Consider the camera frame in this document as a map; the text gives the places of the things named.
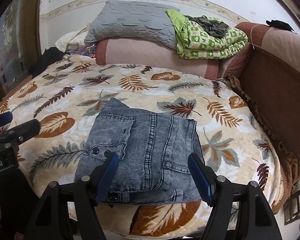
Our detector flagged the blue denim jeans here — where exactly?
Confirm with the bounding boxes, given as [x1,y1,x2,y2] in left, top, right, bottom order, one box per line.
[75,98,202,205]

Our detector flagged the brown wooden rack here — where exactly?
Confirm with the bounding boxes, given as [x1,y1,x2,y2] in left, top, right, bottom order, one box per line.
[283,180,300,225]

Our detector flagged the leaf pattern cream blanket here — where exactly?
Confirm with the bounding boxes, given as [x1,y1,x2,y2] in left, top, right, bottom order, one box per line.
[0,55,283,238]

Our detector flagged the black garment on edge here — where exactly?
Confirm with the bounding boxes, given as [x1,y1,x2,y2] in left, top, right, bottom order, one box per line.
[29,47,65,77]

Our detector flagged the glass door panel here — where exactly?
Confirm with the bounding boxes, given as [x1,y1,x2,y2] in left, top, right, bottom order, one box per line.
[0,0,26,94]

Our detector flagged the cream floral cloth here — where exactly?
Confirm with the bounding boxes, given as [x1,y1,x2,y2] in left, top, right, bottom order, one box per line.
[55,24,89,52]

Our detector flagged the colourful snack packet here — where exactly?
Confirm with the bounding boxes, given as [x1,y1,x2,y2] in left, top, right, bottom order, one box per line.
[69,44,97,59]

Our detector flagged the grey quilted pillow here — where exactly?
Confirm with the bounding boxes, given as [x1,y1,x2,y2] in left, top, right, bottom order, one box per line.
[84,0,180,50]

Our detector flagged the green patterned folded quilt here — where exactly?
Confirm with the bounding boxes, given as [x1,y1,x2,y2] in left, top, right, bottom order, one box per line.
[166,9,248,60]

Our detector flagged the dark grey crumpled garment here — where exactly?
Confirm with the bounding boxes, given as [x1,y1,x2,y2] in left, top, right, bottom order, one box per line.
[186,15,229,38]

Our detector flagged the black item on sofa top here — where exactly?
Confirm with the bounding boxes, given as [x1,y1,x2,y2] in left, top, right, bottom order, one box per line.
[266,20,294,32]

